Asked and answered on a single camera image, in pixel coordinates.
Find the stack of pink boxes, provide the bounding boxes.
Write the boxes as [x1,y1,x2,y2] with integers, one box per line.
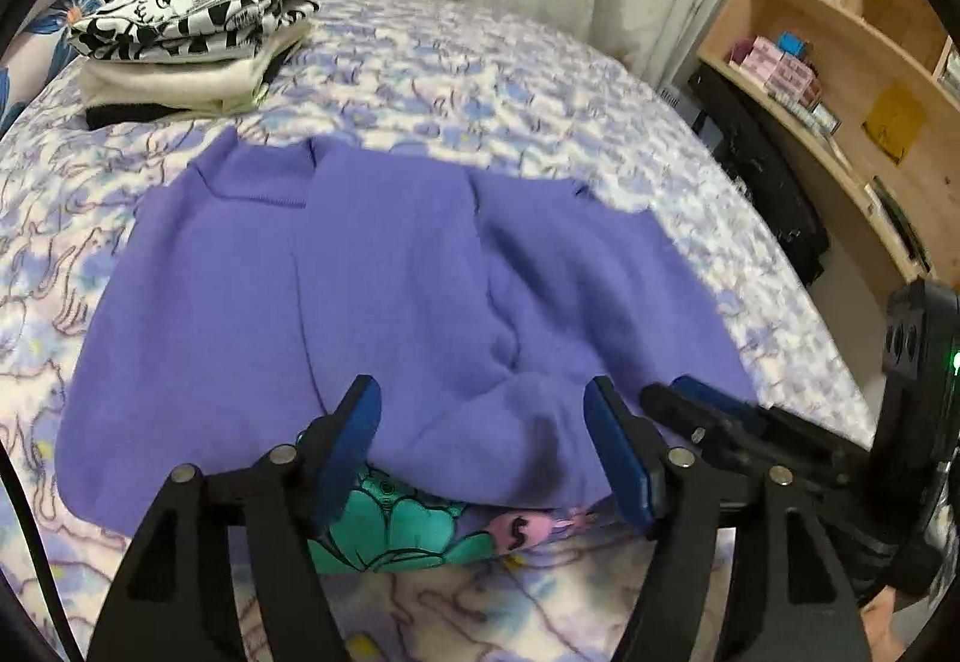
[726,36,815,109]

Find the black bag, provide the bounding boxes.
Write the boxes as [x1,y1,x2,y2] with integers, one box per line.
[686,66,830,288]

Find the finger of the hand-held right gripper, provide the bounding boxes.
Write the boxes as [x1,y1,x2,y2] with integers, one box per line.
[639,383,871,520]
[671,373,882,476]

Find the yellow cloth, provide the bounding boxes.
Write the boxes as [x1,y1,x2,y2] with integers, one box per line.
[862,83,927,164]

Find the teal and pink printed cloth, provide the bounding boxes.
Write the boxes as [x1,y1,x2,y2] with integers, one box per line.
[296,429,601,577]

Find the bed with floral sheet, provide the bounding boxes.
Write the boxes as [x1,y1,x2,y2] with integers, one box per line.
[0,0,878,662]

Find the cream folded garment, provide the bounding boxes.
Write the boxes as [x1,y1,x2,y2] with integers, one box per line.
[79,21,312,116]

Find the blue flower pillows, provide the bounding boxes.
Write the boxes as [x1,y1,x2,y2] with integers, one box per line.
[0,0,102,131]

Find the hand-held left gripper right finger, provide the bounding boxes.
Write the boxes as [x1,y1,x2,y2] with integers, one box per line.
[583,375,875,662]

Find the black and white printed garment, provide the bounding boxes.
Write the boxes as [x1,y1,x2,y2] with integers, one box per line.
[66,0,327,64]

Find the black cable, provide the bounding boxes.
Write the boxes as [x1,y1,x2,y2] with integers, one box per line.
[0,444,83,662]

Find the wooden bookshelf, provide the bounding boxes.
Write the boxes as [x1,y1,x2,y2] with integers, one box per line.
[697,0,960,303]

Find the row of small flat boxes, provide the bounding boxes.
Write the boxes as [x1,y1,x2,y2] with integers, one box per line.
[769,88,842,136]

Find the purple hoodie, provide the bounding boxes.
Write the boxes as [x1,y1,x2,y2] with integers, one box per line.
[56,130,758,550]

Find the person's right hand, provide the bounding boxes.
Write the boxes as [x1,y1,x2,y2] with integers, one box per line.
[872,591,931,662]

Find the black folded garment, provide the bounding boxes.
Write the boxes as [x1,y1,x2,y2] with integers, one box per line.
[84,100,196,131]

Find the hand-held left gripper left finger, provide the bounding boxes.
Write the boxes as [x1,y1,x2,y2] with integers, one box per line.
[86,375,382,662]

